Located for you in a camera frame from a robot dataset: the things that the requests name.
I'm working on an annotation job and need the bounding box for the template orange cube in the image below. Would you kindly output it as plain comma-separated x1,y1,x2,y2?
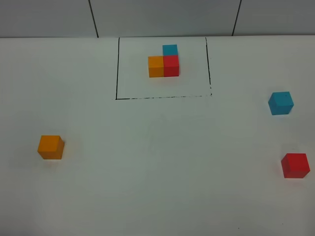
148,56,164,78

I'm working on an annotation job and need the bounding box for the template blue cube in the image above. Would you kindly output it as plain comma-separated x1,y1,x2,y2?
162,44,178,56

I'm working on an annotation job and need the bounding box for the template red cube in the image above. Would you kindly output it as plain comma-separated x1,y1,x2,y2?
163,55,180,77

